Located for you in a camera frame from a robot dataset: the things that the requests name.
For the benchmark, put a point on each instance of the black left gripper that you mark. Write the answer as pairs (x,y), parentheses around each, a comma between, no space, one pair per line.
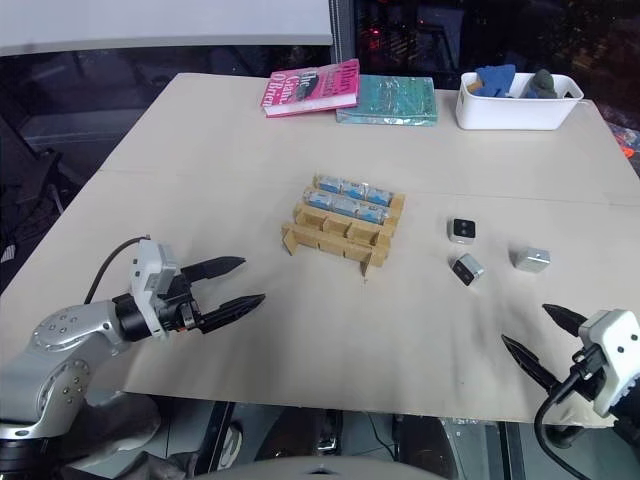
(176,305)

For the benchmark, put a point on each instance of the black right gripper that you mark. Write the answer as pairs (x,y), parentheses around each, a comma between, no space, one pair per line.
(582,372)

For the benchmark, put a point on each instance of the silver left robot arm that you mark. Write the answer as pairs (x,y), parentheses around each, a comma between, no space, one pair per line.
(60,345)

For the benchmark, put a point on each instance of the cardboard divider tray with cans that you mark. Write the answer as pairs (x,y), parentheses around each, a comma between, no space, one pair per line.
(335,235)

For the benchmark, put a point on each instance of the white plastic bin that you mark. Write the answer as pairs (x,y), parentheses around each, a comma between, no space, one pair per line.
(515,112)

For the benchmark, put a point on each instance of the white sneaker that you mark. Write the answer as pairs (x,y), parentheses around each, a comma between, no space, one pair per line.
(230,445)

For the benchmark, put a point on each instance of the pink paperback book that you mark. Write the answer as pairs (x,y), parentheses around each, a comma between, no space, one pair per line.
(312,90)

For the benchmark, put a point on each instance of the teal book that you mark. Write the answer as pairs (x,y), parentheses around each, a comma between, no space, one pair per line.
(390,100)

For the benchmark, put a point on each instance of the grey-green figure toy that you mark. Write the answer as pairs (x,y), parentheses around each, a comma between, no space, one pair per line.
(541,85)

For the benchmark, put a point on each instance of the blue foam toy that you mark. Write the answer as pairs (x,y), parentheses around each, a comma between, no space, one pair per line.
(492,80)

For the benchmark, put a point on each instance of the white board panel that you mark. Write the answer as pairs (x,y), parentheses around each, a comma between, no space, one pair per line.
(165,20)

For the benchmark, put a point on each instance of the grey metal pillar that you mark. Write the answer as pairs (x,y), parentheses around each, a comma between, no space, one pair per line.
(343,30)

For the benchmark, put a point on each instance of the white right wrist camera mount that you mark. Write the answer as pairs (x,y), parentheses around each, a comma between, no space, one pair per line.
(612,350)

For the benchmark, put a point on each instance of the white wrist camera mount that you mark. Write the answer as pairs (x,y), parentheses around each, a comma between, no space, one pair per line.
(148,270)
(612,350)

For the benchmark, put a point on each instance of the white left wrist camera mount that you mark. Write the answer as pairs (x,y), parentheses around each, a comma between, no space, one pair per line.
(148,270)

